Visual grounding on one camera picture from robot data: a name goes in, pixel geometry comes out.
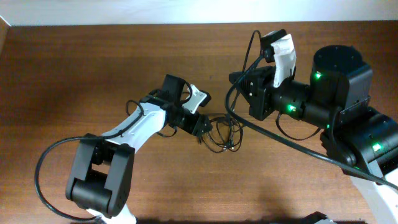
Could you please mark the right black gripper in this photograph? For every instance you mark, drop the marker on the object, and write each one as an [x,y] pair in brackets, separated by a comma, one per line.
[260,97]

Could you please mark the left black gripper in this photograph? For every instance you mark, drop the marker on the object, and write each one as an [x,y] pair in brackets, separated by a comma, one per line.
[197,124]

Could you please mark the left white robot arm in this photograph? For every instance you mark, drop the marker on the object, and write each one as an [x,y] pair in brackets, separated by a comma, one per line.
[101,174]

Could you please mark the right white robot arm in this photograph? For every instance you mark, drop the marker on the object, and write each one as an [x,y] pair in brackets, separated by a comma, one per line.
[357,138]

